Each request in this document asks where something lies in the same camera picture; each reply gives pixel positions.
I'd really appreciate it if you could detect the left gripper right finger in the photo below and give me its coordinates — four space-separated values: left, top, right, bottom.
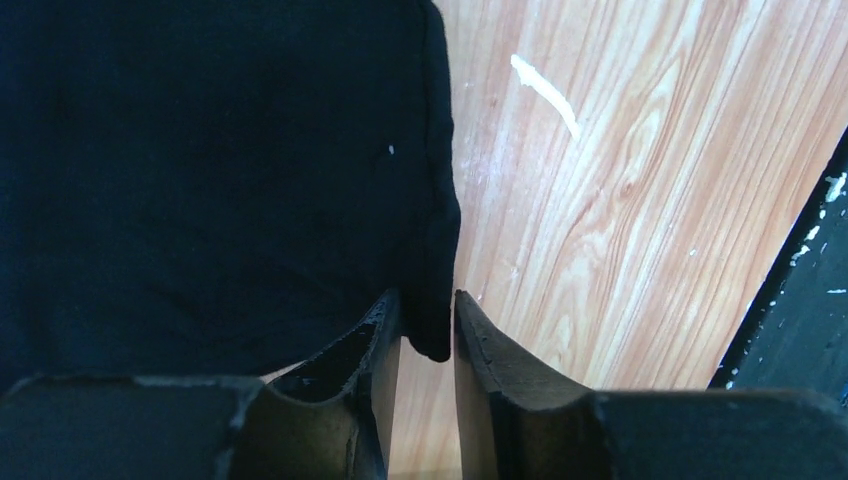
454 290 613 479

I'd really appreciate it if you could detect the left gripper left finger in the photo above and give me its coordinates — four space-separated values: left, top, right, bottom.
228 289 402 479

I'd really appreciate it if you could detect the black underwear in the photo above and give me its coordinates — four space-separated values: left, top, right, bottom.
1 1 460 387

